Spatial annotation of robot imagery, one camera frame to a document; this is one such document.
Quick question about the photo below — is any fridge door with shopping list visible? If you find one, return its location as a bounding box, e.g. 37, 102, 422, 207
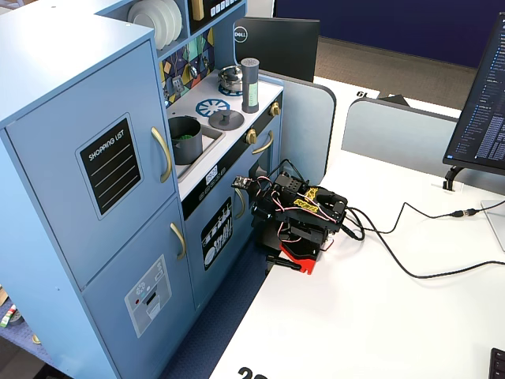
3, 39, 178, 291

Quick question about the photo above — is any black keyboard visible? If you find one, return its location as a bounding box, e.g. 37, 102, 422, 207
488, 347, 505, 379

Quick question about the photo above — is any toy microwave with gold handle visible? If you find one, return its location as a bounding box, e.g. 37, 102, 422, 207
189, 0, 244, 35

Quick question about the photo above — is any gold oven handle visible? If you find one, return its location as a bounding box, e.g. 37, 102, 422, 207
251, 129, 275, 156

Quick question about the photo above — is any dishwasher door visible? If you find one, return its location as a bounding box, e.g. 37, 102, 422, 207
183, 173, 254, 311

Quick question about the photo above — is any black table clamp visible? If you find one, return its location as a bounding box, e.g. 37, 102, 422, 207
264, 253, 302, 272

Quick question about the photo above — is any black Dell monitor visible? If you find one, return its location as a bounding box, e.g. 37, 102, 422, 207
234, 17, 320, 83

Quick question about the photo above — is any gold freezer door handle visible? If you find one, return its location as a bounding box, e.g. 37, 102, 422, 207
170, 222, 187, 261

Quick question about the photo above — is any gray cooking pot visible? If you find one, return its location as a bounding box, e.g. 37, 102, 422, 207
168, 115, 204, 166

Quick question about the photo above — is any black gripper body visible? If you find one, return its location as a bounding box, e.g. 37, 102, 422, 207
251, 183, 287, 223

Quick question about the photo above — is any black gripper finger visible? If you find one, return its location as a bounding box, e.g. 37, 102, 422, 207
256, 220, 274, 247
271, 220, 290, 246

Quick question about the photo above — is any oven door with window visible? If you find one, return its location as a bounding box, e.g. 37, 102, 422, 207
246, 114, 283, 207

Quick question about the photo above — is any monitor showing code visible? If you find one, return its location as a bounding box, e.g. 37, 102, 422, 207
442, 11, 505, 177

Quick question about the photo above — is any long black power cable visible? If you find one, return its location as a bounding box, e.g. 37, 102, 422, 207
342, 205, 505, 280

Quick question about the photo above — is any steel pot with lid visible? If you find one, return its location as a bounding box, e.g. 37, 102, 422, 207
217, 65, 244, 92

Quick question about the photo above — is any gold dishwasher handle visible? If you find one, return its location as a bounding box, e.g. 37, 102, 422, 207
234, 187, 247, 220

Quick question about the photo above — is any red and black robot base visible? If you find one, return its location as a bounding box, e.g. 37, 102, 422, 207
278, 239, 319, 276

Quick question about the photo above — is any black USB cable with connector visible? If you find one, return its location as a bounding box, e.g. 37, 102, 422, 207
339, 201, 492, 242

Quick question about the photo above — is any white plate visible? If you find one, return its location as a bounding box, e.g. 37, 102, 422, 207
126, 0, 169, 51
173, 0, 185, 39
159, 0, 178, 44

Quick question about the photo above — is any freezer door with dispenser print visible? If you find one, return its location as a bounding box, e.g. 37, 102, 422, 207
81, 196, 197, 379

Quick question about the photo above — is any blue toy kitchen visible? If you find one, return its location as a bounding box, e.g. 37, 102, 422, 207
0, 0, 285, 379

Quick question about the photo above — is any gold fridge door handle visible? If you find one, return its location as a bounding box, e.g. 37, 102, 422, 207
151, 126, 174, 184

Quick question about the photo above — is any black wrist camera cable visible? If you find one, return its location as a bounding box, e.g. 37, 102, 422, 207
267, 158, 307, 185

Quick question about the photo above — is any silver monitor stand base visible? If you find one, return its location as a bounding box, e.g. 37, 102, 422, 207
480, 199, 505, 253

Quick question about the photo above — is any gray desk divider panel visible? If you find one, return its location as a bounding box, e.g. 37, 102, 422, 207
341, 96, 505, 197
258, 69, 337, 186

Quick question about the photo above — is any gray pot lid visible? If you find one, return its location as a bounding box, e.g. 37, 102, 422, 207
208, 109, 245, 130

